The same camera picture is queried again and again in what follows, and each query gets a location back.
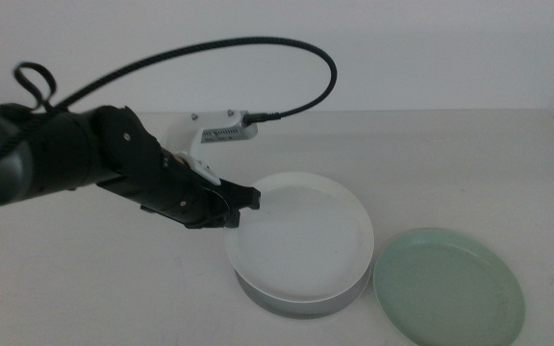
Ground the white shallow bowl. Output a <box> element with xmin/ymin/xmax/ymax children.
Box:
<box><xmin>223</xmin><ymin>171</ymin><xmax>375</xmax><ymax>304</ymax></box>

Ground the grey shallow bowl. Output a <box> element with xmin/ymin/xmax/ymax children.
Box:
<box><xmin>234</xmin><ymin>263</ymin><xmax>372</xmax><ymax>320</ymax></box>

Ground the green shallow bowl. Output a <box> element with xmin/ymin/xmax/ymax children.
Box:
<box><xmin>372</xmin><ymin>227</ymin><xmax>526</xmax><ymax>346</ymax></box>

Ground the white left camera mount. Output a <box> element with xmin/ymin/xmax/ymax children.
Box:
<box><xmin>161</xmin><ymin>109</ymin><xmax>259</xmax><ymax>186</ymax></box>

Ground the black strap loop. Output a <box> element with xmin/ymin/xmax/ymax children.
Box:
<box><xmin>13</xmin><ymin>62</ymin><xmax>58</xmax><ymax>112</ymax></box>

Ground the black braided camera cable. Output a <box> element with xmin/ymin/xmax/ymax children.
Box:
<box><xmin>53</xmin><ymin>37</ymin><xmax>339</xmax><ymax>127</ymax></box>

